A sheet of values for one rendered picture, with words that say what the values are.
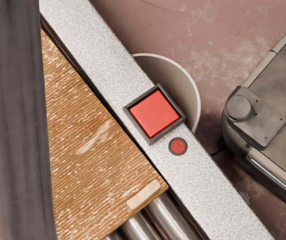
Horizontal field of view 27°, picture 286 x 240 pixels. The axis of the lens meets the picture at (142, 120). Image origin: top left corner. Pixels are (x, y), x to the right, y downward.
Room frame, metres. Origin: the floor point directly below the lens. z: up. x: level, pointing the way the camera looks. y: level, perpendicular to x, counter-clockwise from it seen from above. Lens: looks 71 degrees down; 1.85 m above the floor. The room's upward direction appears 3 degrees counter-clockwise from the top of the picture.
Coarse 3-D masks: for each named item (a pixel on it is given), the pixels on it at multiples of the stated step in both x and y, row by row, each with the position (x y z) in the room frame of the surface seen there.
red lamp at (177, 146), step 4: (176, 140) 0.27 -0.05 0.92; (180, 140) 0.27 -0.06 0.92; (172, 144) 0.27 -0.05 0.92; (176, 144) 0.27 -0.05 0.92; (180, 144) 0.27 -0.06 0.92; (184, 144) 0.27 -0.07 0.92; (172, 148) 0.26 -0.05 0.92; (176, 148) 0.26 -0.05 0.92; (180, 148) 0.26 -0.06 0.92; (184, 148) 0.26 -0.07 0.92; (176, 152) 0.25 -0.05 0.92
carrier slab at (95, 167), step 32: (64, 64) 0.41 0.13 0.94; (64, 96) 0.35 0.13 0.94; (96, 96) 0.35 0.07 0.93; (64, 128) 0.30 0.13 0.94; (96, 128) 0.30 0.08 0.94; (64, 160) 0.24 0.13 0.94; (96, 160) 0.24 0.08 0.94; (128, 160) 0.24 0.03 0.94; (64, 192) 0.19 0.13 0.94; (96, 192) 0.19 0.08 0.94; (128, 192) 0.19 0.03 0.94; (160, 192) 0.19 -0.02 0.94; (64, 224) 0.14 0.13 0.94; (96, 224) 0.14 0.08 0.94
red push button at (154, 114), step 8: (152, 96) 0.35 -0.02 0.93; (160, 96) 0.35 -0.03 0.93; (144, 104) 0.33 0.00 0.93; (152, 104) 0.33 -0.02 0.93; (160, 104) 0.33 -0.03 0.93; (168, 104) 0.33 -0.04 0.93; (136, 112) 0.32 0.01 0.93; (144, 112) 0.32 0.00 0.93; (152, 112) 0.32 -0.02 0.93; (160, 112) 0.32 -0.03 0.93; (168, 112) 0.32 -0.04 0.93; (176, 112) 0.32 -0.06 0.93; (144, 120) 0.31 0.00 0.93; (152, 120) 0.31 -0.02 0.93; (160, 120) 0.31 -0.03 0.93; (168, 120) 0.31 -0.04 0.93; (144, 128) 0.29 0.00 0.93; (152, 128) 0.29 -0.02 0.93; (160, 128) 0.29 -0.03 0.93; (152, 136) 0.28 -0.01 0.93
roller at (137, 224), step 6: (132, 216) 0.15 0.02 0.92; (138, 216) 0.15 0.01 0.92; (144, 216) 0.15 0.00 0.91; (126, 222) 0.15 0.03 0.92; (132, 222) 0.14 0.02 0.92; (138, 222) 0.14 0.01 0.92; (144, 222) 0.14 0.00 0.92; (126, 228) 0.14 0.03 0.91; (132, 228) 0.14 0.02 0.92; (138, 228) 0.13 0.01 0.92; (144, 228) 0.13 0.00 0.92; (150, 228) 0.14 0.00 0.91; (126, 234) 0.13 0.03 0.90; (132, 234) 0.13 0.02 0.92; (138, 234) 0.13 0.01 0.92; (144, 234) 0.13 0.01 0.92; (150, 234) 0.12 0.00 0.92; (156, 234) 0.13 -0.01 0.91
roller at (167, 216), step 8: (40, 24) 0.50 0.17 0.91; (64, 56) 0.44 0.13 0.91; (160, 200) 0.18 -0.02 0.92; (168, 200) 0.18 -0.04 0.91; (152, 208) 0.17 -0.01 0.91; (160, 208) 0.16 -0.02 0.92; (168, 208) 0.16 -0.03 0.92; (176, 208) 0.16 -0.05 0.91; (152, 216) 0.16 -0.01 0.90; (160, 216) 0.15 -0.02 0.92; (168, 216) 0.15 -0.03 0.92; (176, 216) 0.15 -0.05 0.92; (160, 224) 0.14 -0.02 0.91; (168, 224) 0.14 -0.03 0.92; (176, 224) 0.14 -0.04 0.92; (184, 224) 0.14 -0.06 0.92; (168, 232) 0.13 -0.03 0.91; (176, 232) 0.13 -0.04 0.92; (184, 232) 0.13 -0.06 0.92; (192, 232) 0.13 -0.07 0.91
